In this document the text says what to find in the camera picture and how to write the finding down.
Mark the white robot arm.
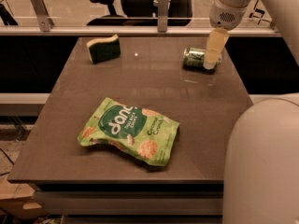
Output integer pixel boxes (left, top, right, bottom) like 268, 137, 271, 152
204, 0, 299, 224

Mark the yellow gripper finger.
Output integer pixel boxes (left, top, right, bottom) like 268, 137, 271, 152
204, 27, 229, 70

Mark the metal rail bracket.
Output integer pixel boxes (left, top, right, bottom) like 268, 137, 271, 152
30, 0, 54, 32
157, 0, 168, 33

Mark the green yellow sponge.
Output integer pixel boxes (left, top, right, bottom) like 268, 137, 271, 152
86, 35, 121, 64

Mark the black office chair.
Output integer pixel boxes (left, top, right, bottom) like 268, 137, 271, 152
87, 0, 192, 26

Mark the wooden stool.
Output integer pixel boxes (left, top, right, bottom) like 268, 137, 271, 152
249, 0, 273, 25

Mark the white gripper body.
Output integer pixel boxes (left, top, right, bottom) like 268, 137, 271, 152
209, 0, 249, 30

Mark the left metal rail bracket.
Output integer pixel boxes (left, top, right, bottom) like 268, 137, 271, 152
30, 0, 54, 32

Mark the green rice chips bag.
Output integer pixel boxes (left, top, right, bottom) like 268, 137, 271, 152
78, 98, 179, 166

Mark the middle metal rail bracket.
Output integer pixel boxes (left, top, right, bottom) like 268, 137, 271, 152
157, 0, 168, 33

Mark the cardboard box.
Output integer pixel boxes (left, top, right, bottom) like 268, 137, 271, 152
0, 178, 48, 220

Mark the horizontal metal rail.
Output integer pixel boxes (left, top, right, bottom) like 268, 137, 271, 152
0, 25, 281, 37

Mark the green soda can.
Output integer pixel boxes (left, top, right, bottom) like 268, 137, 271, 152
183, 47, 221, 71

